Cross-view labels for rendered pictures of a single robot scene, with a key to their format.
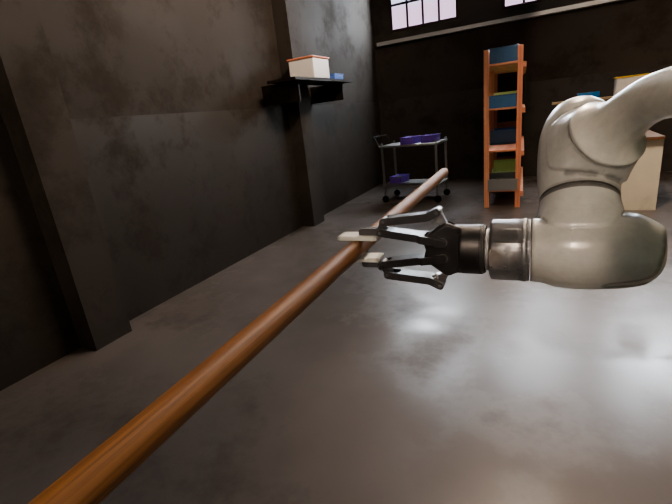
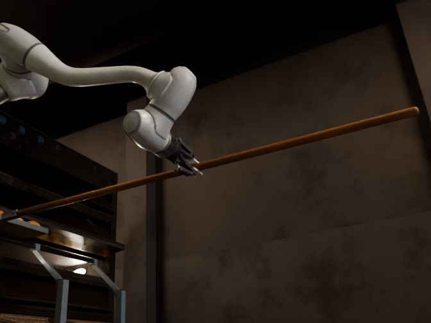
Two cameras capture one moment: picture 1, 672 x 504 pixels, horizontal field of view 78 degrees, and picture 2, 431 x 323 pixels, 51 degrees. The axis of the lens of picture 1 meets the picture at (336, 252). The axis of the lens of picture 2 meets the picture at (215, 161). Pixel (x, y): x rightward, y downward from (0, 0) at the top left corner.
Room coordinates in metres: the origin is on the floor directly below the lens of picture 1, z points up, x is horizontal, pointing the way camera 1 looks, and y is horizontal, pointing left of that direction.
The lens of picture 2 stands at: (0.70, -1.61, 0.49)
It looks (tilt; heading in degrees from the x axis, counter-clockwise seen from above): 25 degrees up; 88
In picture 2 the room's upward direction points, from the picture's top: 4 degrees counter-clockwise
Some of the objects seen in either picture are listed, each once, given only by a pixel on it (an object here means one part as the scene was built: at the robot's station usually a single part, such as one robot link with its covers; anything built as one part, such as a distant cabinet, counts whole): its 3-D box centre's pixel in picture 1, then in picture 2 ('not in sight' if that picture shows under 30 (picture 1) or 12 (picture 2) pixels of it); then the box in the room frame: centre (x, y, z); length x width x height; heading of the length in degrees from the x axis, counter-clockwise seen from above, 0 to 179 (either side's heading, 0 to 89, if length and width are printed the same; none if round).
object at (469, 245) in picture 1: (455, 248); (174, 152); (0.60, -0.18, 1.19); 0.09 x 0.07 x 0.08; 64
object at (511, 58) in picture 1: (506, 124); not in sight; (6.44, -2.76, 1.02); 2.24 x 0.60 x 2.05; 152
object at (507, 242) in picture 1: (507, 249); (162, 143); (0.57, -0.25, 1.19); 0.09 x 0.06 x 0.09; 154
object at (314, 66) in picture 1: (309, 69); not in sight; (5.59, 0.06, 2.00); 0.44 x 0.36 x 0.25; 152
